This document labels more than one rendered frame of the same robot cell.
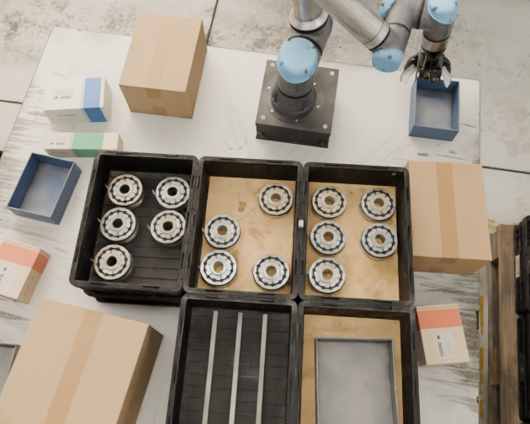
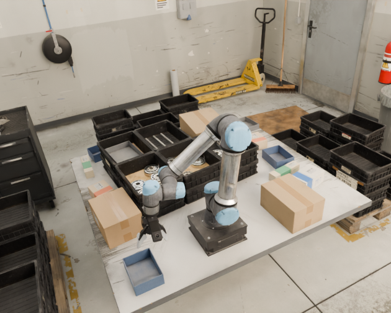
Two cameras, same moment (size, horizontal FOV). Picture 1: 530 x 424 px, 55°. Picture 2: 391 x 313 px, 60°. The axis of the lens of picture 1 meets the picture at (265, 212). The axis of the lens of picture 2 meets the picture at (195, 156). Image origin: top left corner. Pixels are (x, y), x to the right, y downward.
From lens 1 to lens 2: 232 cm
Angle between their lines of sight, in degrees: 77
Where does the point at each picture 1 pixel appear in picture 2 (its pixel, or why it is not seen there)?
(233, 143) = not seen: hidden behind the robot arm
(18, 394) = (213, 115)
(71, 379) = (204, 120)
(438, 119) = (138, 273)
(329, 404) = (131, 152)
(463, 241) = (102, 199)
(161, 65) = (283, 186)
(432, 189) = (123, 208)
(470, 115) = (118, 289)
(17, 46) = not seen: outside the picture
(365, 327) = not seen: hidden behind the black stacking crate
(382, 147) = (161, 243)
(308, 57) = (209, 186)
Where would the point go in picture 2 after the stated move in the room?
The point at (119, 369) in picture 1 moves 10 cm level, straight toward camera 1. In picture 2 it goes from (193, 126) to (182, 128)
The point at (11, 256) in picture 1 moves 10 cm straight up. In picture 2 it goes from (259, 138) to (259, 127)
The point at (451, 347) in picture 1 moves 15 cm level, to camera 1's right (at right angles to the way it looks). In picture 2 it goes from (95, 186) to (74, 195)
